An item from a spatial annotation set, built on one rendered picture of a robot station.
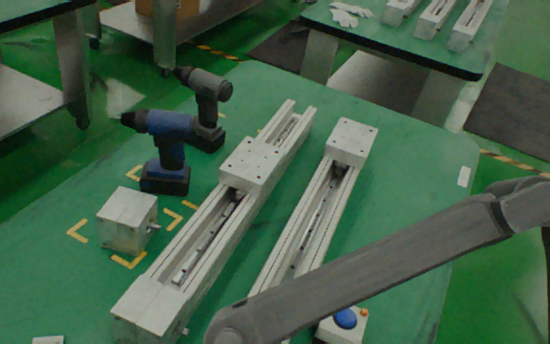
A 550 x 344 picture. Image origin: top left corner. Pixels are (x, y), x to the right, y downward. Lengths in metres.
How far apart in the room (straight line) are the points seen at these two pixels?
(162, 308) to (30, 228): 0.41
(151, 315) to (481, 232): 0.52
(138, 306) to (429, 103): 1.94
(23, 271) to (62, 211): 0.18
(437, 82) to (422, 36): 0.24
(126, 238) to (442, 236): 0.63
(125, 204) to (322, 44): 1.74
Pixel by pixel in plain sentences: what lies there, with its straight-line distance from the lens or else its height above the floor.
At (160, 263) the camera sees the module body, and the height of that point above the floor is 0.86.
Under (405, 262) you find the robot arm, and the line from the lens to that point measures 0.55.
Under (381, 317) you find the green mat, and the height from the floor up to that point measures 0.78.
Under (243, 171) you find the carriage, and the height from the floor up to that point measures 0.90.
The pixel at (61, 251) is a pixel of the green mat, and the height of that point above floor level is 0.78.
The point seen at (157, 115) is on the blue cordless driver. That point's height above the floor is 1.00.
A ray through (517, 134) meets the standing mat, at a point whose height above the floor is 0.01.
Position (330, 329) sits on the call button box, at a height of 0.84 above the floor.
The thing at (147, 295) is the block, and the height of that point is 0.87.
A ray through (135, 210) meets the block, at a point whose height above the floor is 0.87.
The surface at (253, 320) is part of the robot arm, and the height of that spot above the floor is 1.11.
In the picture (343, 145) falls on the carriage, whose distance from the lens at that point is 1.20.
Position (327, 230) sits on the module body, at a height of 0.86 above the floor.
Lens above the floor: 1.54
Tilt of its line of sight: 41 degrees down
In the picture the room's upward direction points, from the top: 11 degrees clockwise
